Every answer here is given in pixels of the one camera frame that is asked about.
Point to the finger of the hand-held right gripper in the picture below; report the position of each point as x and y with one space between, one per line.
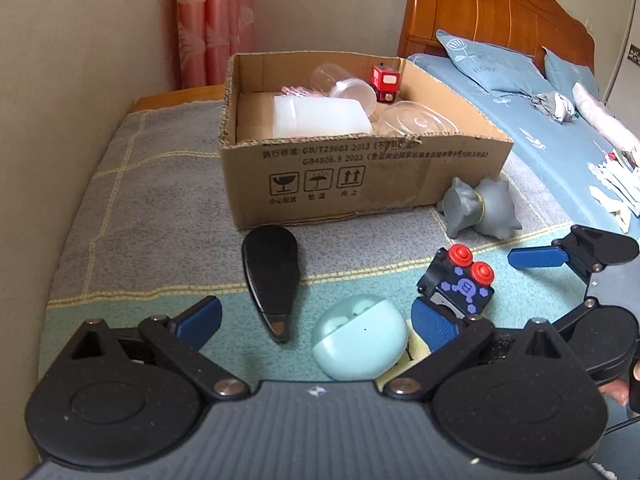
580 314
537 257

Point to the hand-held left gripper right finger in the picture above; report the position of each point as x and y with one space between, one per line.
435 326

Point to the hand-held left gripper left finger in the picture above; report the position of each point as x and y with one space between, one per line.
200 319

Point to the black and purple toy cube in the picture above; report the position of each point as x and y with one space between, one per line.
470 290

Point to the mint green earbud case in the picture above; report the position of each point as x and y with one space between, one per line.
350 345

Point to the cardboard box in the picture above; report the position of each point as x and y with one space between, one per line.
350 175

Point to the clear plastic lid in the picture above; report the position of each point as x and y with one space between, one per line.
415 120

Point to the red toy truck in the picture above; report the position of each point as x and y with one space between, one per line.
385 80

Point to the white plastic bottle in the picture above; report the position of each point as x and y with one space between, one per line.
320 117

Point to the pink toy figure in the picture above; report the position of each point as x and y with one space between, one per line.
297 91

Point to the clear plastic jar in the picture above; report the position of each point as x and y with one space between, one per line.
350 92

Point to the person's right hand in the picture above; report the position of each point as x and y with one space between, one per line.
615 391

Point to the grey dinosaur figurine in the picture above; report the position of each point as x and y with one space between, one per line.
490 205

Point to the black glossy oval object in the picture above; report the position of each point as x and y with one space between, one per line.
270 270

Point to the grey green checked blanket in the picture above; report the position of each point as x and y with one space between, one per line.
150 240

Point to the blue floral bed sheet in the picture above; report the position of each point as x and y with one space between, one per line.
550 150

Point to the crumpled grey cloth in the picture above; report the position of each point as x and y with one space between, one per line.
552 105

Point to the pink rolled cloth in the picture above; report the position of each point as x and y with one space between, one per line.
605 115

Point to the blue floral pillow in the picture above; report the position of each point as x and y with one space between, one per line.
490 65
570 72

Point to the wooden bedside table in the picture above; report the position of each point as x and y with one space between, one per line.
175 97

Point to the wooden headboard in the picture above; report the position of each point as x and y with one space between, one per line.
490 5

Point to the pink patterned curtain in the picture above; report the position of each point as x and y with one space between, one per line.
215 25

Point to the wall switch panel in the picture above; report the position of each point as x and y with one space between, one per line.
635 55

